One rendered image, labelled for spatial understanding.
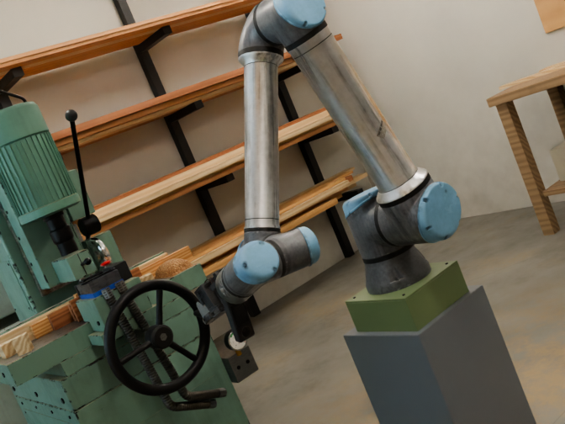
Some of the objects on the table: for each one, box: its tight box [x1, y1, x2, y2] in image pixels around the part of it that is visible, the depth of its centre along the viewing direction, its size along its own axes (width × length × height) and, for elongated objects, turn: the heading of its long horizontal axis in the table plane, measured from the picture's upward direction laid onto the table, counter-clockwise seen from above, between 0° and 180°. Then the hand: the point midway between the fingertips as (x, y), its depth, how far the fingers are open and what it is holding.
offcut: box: [11, 332, 34, 357], centre depth 182 cm, size 3×4×5 cm
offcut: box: [0, 339, 17, 359], centre depth 187 cm, size 4×4×4 cm
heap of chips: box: [155, 258, 197, 279], centre depth 213 cm, size 9×14×4 cm, turn 109°
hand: (209, 321), depth 182 cm, fingers closed
